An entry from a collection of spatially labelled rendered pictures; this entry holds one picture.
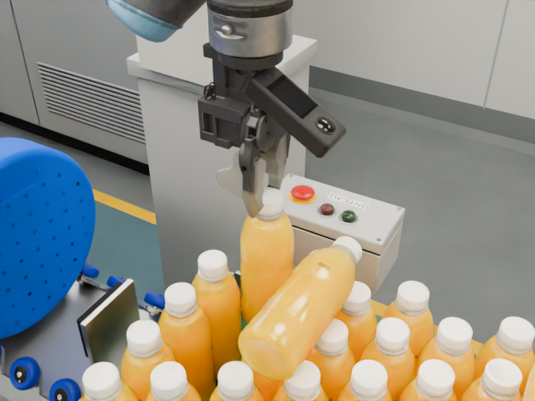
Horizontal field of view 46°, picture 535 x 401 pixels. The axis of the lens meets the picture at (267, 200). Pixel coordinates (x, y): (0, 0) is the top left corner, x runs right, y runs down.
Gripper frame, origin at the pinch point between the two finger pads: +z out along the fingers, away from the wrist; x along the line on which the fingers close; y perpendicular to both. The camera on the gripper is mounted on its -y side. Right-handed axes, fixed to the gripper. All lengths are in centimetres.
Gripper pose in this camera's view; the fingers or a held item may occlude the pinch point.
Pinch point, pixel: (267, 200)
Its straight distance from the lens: 79.1
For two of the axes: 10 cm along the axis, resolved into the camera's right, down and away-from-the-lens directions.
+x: -4.9, 5.1, -7.0
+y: -8.7, -2.9, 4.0
